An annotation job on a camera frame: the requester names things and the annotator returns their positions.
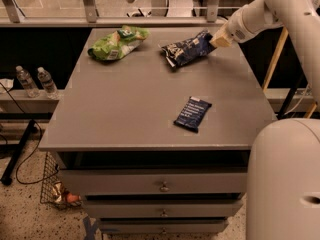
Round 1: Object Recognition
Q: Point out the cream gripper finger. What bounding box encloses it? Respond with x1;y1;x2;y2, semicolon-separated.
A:
210;30;233;48

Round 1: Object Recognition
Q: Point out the blue chip bag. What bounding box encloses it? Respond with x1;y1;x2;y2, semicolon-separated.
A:
161;30;215;68

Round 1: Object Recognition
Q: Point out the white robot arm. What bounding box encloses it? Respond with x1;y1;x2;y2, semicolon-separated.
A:
211;0;320;240

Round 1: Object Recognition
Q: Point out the blue rxbar blueberry wrapper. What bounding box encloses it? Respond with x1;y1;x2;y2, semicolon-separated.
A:
174;96;212;133

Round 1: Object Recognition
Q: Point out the green chip bag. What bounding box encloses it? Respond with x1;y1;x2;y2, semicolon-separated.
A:
87;25;150;61

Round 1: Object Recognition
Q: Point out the grey drawer cabinet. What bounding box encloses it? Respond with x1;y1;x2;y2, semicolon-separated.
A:
40;27;275;235

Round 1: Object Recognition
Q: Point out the top drawer metal knob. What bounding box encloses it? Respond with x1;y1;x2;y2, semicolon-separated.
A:
159;182;170;193

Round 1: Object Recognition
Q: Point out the drawer metal knob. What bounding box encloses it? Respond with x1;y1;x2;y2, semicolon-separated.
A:
160;209;168;218
159;182;170;193

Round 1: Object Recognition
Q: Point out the right clear water bottle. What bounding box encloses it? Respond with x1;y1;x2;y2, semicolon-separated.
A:
37;67;59;99

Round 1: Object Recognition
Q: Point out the clear water bottle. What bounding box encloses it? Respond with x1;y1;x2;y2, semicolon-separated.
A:
16;66;39;98
37;67;59;99

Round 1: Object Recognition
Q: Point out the middle drawer metal knob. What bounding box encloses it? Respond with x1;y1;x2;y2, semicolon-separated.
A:
160;209;168;218

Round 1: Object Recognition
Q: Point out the left clear water bottle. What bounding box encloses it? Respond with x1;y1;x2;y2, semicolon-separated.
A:
16;66;39;98

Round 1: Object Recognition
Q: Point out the black metal leg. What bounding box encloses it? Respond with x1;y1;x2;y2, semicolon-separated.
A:
0;120;35;186

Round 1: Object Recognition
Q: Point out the yellow wooden ladder frame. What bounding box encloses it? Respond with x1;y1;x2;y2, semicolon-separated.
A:
262;27;318;119

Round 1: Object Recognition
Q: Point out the grey metal rail frame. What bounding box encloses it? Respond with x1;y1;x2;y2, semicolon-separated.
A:
0;0;239;28

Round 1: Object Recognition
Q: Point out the black cable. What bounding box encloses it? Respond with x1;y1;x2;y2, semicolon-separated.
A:
0;81;60;186

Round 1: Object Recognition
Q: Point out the black wire basket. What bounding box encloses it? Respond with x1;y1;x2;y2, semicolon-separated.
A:
40;154;82;210

